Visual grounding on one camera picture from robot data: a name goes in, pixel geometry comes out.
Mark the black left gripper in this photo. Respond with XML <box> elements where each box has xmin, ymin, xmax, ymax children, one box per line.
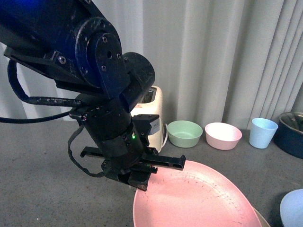
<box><xmin>69</xmin><ymin>94</ymin><xmax>185</xmax><ymax>191</ymax></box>

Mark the pink plate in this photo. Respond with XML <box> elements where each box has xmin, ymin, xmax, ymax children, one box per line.
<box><xmin>133</xmin><ymin>161</ymin><xmax>261</xmax><ymax>227</ymax></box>

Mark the light blue plate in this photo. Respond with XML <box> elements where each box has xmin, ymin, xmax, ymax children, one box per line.
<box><xmin>280</xmin><ymin>189</ymin><xmax>303</xmax><ymax>227</ymax></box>

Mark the green bowl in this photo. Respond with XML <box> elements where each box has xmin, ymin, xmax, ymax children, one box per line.
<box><xmin>167</xmin><ymin>120</ymin><xmax>203</xmax><ymax>148</ymax></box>

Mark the cream toaster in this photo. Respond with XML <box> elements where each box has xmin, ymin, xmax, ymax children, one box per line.
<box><xmin>131</xmin><ymin>86</ymin><xmax>165</xmax><ymax>153</ymax></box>

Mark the pink bowl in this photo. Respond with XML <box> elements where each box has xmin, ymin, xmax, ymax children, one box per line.
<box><xmin>205</xmin><ymin>122</ymin><xmax>242</xmax><ymax>150</ymax></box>

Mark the light blue cup near pot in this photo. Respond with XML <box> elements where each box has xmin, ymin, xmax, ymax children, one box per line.
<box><xmin>249</xmin><ymin>118</ymin><xmax>278</xmax><ymax>149</ymax></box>

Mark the cream plate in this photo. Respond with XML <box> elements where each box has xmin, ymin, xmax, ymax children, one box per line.
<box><xmin>254</xmin><ymin>208</ymin><xmax>270</xmax><ymax>227</ymax></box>

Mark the dark blue saucepan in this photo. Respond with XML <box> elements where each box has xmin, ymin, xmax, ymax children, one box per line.
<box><xmin>273</xmin><ymin>121</ymin><xmax>303</xmax><ymax>159</ymax></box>

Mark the glass pot lid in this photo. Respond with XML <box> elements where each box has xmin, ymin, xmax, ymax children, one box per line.
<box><xmin>279</xmin><ymin>112</ymin><xmax>303</xmax><ymax>134</ymax></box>

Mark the white toaster cord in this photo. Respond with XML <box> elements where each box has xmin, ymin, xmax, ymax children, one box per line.
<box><xmin>162</xmin><ymin>122</ymin><xmax>169</xmax><ymax>148</ymax></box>

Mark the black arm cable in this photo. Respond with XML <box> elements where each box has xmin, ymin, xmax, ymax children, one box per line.
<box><xmin>0</xmin><ymin>59</ymin><xmax>105</xmax><ymax>178</ymax></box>

